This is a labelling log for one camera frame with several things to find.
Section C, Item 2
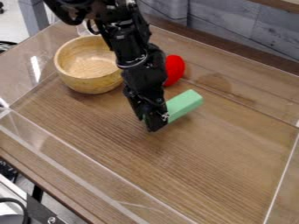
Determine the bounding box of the red knitted toy fruit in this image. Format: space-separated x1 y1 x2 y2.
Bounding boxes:
163 54 186 87

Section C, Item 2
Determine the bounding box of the grey table leg post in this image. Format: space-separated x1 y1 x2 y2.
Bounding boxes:
17 0 51 36

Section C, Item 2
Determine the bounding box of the clear acrylic tray enclosure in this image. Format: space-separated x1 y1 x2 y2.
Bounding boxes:
0 17 299 224

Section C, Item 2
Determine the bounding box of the green rectangular block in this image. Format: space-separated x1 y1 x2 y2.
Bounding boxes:
139 88 204 124

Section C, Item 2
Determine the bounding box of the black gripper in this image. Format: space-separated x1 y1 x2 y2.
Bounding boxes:
116 53 170 132

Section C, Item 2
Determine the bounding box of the light wooden bowl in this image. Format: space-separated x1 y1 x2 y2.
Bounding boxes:
53 36 123 95

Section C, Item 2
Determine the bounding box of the black cable at lower left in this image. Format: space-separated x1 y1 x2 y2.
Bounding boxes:
0 197 32 224

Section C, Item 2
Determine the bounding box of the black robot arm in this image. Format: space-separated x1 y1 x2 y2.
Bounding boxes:
43 0 168 131

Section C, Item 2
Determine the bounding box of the black metal bracket lower left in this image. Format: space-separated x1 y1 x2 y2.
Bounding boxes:
27 195 67 224

